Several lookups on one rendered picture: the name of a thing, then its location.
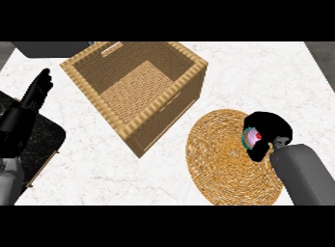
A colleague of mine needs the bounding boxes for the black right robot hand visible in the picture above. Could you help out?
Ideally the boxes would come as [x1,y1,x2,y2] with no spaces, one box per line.
[242,111,294,163]

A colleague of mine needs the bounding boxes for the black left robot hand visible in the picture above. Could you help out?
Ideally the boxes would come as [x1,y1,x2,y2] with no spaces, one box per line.
[19,68,56,112]

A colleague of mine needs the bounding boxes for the pink cupcake with red cherry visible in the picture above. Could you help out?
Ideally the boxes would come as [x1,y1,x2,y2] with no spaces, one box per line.
[239,126,264,151]

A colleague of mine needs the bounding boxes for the round woven straw placemat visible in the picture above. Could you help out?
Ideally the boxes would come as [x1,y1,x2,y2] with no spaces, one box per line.
[185,108,285,206]

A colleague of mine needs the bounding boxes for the square wicker basket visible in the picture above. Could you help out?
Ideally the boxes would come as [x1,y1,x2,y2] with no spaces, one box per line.
[59,41,210,159]

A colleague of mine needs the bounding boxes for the dark grey appliance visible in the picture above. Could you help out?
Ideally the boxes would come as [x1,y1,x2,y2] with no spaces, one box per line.
[9,41,98,60]

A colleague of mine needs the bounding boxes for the black speckled board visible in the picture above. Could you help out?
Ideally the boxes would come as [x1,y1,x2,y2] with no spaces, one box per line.
[0,85,67,198]

